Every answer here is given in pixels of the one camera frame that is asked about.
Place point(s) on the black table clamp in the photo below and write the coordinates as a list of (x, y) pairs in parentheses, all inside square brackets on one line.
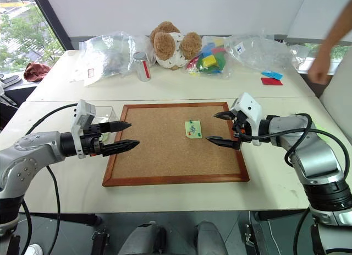
[(254, 239), (100, 242)]

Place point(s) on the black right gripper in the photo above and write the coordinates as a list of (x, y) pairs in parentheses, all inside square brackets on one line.
[(242, 128)]

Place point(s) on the bag of colourful blocks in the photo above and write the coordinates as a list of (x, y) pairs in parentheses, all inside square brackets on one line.
[(210, 59)]

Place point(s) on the grey rounded leg cover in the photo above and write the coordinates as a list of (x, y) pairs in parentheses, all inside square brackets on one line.
[(143, 239), (210, 238)]

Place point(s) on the white shoe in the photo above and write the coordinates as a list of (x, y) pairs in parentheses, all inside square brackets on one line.
[(35, 250)]

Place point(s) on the clear plastic box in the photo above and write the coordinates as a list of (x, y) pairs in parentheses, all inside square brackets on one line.
[(105, 114)]

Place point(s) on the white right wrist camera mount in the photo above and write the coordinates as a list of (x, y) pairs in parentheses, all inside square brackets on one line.
[(248, 105)]

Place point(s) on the clear jar with silver lid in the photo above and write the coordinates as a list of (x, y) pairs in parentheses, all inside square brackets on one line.
[(143, 67)]

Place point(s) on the white panel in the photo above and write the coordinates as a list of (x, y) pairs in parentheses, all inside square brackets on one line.
[(336, 100)]

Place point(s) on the person's bare forearm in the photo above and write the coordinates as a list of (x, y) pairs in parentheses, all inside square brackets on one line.
[(335, 29)]

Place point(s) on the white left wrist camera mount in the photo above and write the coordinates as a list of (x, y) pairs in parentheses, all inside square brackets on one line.
[(79, 114)]

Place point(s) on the blue paper sheet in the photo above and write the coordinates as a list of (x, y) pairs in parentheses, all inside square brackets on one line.
[(272, 74)]

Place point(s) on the dark red cloth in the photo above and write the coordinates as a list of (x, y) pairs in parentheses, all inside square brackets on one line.
[(35, 71)]

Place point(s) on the person's bare hand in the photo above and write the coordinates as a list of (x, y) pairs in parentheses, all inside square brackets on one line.
[(319, 71)]

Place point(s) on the grey flat slipper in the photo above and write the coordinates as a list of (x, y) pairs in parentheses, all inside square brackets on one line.
[(11, 80)]

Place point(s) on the clear bag with blue-marked label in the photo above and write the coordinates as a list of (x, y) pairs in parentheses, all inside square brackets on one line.
[(255, 52)]

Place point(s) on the black slanted window frame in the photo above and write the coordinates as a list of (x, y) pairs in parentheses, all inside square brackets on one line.
[(49, 21)]

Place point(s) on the green paper note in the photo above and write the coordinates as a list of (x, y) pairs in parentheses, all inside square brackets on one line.
[(195, 129)]

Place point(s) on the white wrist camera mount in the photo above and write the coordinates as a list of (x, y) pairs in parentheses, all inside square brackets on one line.
[(248, 105), (79, 114)]

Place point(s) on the brown and white teddy bear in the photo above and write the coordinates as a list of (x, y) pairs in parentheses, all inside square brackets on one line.
[(167, 49)]

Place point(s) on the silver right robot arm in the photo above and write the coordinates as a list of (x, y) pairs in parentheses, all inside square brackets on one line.
[(316, 156)]

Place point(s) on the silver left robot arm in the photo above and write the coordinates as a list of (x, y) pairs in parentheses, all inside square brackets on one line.
[(33, 150)]

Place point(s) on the clear bag with red-framed label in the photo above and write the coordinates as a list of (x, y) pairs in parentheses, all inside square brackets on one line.
[(110, 56)]

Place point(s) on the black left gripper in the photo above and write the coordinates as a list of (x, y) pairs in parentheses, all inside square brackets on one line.
[(92, 146)]

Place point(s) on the red paper sheet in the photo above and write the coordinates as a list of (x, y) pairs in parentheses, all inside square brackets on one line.
[(270, 81)]

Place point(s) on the wood-framed cork board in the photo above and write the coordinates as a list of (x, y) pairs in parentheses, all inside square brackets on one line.
[(165, 156)]

